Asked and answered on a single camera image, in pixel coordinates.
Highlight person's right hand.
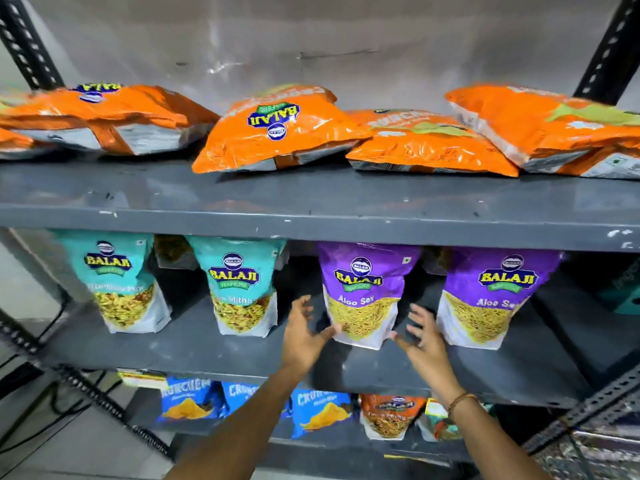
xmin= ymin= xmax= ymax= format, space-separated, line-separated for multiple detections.
xmin=389 ymin=303 xmax=464 ymax=401

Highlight person's left hand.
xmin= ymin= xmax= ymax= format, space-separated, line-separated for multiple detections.
xmin=281 ymin=294 xmax=343 ymax=378

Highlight person's right forearm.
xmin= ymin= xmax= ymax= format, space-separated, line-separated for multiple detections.
xmin=434 ymin=389 xmax=552 ymax=480

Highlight person's left forearm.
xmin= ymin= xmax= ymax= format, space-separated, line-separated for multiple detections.
xmin=164 ymin=367 xmax=314 ymax=480

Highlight purple snack packet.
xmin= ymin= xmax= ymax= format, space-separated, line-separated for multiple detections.
xmin=436 ymin=247 xmax=564 ymax=351
xmin=317 ymin=241 xmax=423 ymax=351

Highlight brown orange snack packet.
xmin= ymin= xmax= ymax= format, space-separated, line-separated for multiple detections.
xmin=359 ymin=393 xmax=427 ymax=441

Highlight blue chips packet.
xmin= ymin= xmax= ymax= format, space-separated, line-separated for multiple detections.
xmin=157 ymin=377 xmax=227 ymax=424
xmin=221 ymin=380 xmax=292 ymax=419
xmin=289 ymin=389 xmax=357 ymax=440

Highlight multicoloured snack packet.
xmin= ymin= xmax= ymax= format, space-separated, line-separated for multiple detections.
xmin=417 ymin=398 xmax=464 ymax=443

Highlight grey metal shelf rack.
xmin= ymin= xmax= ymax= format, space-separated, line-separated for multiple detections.
xmin=0 ymin=0 xmax=640 ymax=480

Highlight snack packet behind teal packets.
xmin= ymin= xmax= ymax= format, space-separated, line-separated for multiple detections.
xmin=153 ymin=234 xmax=199 ymax=271

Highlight yellow white packet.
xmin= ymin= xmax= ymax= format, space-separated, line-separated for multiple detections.
xmin=117 ymin=368 xmax=169 ymax=391

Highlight row of orange snack packets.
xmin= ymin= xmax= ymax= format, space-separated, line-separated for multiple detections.
xmin=0 ymin=83 xmax=640 ymax=180

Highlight patterned fabric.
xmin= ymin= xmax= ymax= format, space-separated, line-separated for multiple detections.
xmin=530 ymin=395 xmax=640 ymax=480

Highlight teal green snack packet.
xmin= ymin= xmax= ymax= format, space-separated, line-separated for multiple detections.
xmin=596 ymin=259 xmax=640 ymax=316

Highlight gold thread bracelet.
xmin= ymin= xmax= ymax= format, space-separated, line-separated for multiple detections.
xmin=447 ymin=393 xmax=481 ymax=418

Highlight black cables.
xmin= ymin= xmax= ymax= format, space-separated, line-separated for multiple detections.
xmin=0 ymin=290 xmax=126 ymax=458

